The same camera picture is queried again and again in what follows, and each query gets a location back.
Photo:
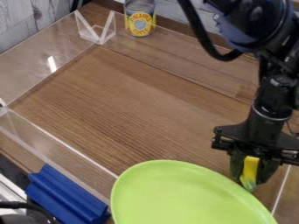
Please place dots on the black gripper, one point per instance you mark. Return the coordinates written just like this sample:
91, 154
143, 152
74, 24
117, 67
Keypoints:
259, 138

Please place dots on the yellow banana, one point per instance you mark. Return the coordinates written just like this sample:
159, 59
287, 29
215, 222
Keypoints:
249, 176

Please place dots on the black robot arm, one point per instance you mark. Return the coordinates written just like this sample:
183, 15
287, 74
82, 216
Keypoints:
263, 27

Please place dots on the green plate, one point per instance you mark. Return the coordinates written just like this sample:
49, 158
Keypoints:
173, 192

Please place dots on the blue plastic block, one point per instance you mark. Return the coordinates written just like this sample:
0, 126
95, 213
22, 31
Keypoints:
65, 199

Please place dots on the yellow labelled tin can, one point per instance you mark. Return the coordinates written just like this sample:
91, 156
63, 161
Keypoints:
141, 17

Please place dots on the clear acrylic wall panels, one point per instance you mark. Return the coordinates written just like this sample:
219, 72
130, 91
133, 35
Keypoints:
95, 108

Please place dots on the clear acrylic corner bracket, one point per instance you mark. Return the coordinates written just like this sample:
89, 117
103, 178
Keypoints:
95, 33

